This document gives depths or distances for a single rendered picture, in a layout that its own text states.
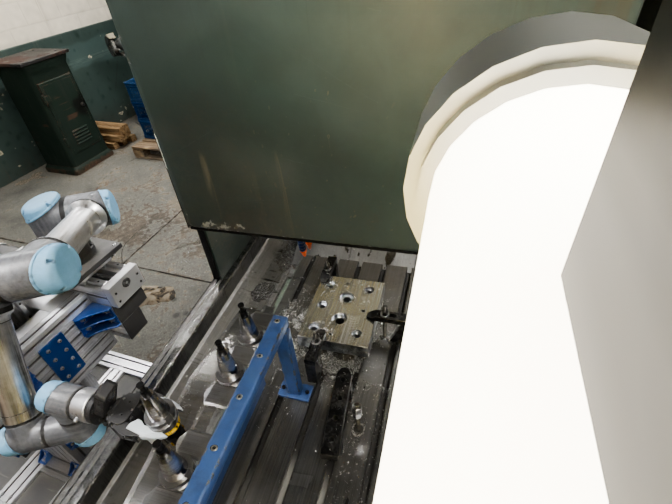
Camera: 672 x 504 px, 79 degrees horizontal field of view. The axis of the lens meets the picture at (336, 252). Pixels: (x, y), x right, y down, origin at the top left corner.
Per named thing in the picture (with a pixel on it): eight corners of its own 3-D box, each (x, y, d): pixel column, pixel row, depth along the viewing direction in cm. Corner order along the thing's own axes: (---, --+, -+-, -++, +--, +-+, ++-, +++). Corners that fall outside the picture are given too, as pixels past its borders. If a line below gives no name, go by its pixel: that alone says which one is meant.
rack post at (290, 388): (277, 396, 123) (258, 332, 104) (283, 381, 127) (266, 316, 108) (308, 403, 120) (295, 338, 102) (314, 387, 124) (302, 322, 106)
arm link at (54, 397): (68, 392, 104) (51, 371, 99) (103, 400, 101) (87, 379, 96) (42, 420, 98) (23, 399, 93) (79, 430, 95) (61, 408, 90)
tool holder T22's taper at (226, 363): (234, 381, 90) (226, 362, 86) (216, 377, 91) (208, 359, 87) (242, 364, 94) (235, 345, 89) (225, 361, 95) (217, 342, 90)
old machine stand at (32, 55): (79, 176, 454) (20, 64, 380) (45, 171, 469) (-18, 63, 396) (115, 153, 494) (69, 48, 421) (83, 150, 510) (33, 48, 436)
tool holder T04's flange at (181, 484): (185, 496, 75) (181, 491, 73) (156, 489, 76) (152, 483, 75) (202, 461, 79) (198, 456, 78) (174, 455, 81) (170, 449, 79)
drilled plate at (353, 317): (298, 345, 132) (296, 335, 129) (324, 284, 154) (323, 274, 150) (368, 358, 126) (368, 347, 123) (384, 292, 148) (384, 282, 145)
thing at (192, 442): (171, 454, 80) (169, 452, 80) (185, 428, 84) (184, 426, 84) (202, 462, 79) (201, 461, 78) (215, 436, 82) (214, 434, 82)
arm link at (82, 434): (68, 428, 108) (47, 404, 101) (112, 417, 109) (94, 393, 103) (58, 457, 101) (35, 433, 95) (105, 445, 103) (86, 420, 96)
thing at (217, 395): (199, 404, 88) (198, 402, 88) (211, 383, 92) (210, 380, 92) (228, 410, 87) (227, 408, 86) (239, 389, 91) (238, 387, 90)
